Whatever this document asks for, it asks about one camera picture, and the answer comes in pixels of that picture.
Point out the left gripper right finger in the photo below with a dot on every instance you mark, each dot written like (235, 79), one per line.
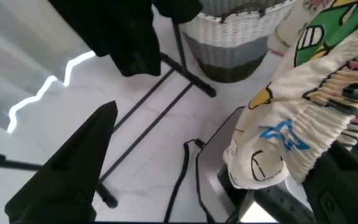
(346, 193)

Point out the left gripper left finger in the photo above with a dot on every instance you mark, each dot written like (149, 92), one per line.
(70, 174)

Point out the cream printed garment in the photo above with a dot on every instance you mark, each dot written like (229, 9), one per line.
(306, 124)

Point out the black garment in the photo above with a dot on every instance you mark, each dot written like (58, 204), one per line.
(120, 37)

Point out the black clothes rack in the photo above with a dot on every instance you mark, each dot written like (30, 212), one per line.
(194, 81)

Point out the white laundry basket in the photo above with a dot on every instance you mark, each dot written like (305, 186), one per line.
(228, 34)

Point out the white curtain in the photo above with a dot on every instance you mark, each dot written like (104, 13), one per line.
(11, 62)

